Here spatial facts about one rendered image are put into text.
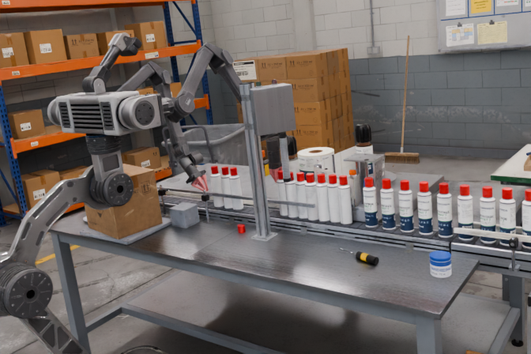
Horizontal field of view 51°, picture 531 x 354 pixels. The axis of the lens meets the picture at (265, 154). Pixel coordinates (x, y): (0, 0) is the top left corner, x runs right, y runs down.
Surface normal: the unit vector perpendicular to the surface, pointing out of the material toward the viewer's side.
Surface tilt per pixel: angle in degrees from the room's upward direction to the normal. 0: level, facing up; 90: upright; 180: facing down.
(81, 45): 90
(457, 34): 90
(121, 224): 90
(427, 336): 90
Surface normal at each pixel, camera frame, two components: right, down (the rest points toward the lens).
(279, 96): 0.33, 0.18
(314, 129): -0.54, 0.24
